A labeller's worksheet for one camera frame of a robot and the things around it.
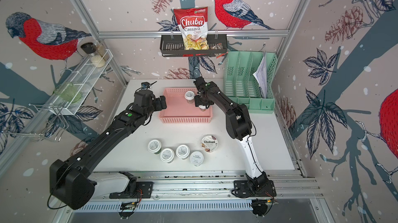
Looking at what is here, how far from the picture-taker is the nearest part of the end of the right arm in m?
0.74

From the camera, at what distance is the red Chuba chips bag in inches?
31.8

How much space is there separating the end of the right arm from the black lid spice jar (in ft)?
1.78
